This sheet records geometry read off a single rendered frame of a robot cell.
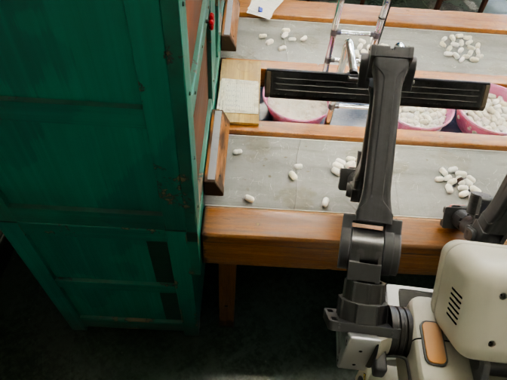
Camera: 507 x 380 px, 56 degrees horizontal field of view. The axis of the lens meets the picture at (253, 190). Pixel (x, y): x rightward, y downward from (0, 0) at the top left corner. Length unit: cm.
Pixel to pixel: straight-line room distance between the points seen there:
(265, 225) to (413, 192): 51
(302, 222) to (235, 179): 27
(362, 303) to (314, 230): 63
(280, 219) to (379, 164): 62
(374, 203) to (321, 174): 75
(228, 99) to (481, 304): 121
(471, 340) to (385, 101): 42
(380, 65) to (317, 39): 119
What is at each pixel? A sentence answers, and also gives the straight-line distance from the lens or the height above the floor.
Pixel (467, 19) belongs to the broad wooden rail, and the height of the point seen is 76.
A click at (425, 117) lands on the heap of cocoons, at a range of 188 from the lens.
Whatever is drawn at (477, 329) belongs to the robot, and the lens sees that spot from 77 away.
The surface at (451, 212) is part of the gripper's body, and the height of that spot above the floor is 83.
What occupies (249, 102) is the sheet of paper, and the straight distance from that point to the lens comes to 172.
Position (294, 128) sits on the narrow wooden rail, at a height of 76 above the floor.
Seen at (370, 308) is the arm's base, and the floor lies 123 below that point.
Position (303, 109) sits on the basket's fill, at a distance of 180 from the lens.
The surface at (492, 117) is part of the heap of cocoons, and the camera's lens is 200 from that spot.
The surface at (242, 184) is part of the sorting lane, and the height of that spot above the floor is 74.
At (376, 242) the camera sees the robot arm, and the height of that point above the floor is 127.
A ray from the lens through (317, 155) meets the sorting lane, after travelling 164.
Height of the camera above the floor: 197
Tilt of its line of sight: 54 degrees down
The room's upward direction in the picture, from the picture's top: 5 degrees clockwise
